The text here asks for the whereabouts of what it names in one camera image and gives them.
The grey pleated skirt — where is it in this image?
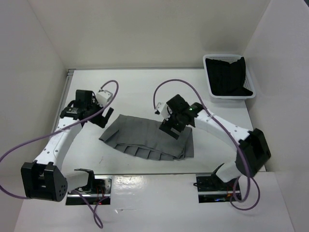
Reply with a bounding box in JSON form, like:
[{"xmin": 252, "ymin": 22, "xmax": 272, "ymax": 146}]
[{"xmin": 99, "ymin": 115, "xmax": 194, "ymax": 161}]

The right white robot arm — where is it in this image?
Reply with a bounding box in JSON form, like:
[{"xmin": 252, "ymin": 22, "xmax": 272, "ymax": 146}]
[{"xmin": 155, "ymin": 94, "xmax": 271, "ymax": 190}]

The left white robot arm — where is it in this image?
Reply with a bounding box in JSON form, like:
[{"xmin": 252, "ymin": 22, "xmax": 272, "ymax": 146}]
[{"xmin": 21, "ymin": 90, "xmax": 113, "ymax": 202}]

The black skirt in basket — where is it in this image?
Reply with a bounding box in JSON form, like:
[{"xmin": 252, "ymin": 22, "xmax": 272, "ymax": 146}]
[{"xmin": 205, "ymin": 57, "xmax": 253, "ymax": 97}]

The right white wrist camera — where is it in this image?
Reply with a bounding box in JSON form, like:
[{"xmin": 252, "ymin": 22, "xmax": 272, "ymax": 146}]
[{"xmin": 154, "ymin": 102, "xmax": 172, "ymax": 121}]

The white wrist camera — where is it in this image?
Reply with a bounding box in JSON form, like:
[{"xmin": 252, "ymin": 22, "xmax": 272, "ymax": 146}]
[
  {"xmin": 154, "ymin": 102, "xmax": 172, "ymax": 121},
  {"xmin": 96, "ymin": 89, "xmax": 113, "ymax": 107}
]

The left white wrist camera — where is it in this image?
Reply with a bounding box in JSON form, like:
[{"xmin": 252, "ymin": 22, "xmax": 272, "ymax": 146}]
[{"xmin": 96, "ymin": 89, "xmax": 113, "ymax": 107}]

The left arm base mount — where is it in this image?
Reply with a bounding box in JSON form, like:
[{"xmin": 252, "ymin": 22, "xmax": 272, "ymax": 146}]
[{"xmin": 66, "ymin": 176, "xmax": 112, "ymax": 206}]

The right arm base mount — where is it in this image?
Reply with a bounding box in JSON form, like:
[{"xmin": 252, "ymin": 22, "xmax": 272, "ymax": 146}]
[{"xmin": 193, "ymin": 174, "xmax": 236, "ymax": 203}]

